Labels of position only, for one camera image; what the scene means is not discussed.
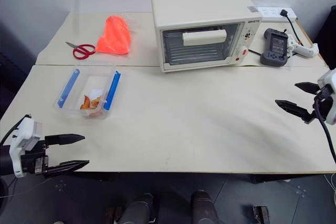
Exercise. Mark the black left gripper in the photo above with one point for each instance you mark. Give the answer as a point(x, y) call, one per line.
point(32, 162)

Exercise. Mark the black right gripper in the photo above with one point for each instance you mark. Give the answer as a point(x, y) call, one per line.
point(324, 103)

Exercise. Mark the cream toaster oven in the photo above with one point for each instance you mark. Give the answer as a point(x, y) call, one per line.
point(199, 9)

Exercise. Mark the white handheld gripper device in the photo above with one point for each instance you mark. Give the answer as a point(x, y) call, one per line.
point(304, 49)

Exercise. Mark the dark grey handheld controller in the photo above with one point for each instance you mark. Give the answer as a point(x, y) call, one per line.
point(275, 48)

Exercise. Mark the clear box with blue clips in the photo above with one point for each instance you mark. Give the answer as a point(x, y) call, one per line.
point(64, 91)

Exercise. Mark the white power strip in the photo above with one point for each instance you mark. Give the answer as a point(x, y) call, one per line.
point(270, 12)

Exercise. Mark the dark rounded shape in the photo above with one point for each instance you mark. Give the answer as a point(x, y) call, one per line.
point(203, 208)
point(139, 211)

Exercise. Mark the dark floor pedal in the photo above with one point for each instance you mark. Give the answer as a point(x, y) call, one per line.
point(261, 214)

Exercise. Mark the orange plastic bag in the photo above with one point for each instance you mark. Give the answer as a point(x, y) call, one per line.
point(115, 37)

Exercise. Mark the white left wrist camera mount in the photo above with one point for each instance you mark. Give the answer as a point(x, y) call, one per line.
point(25, 134)

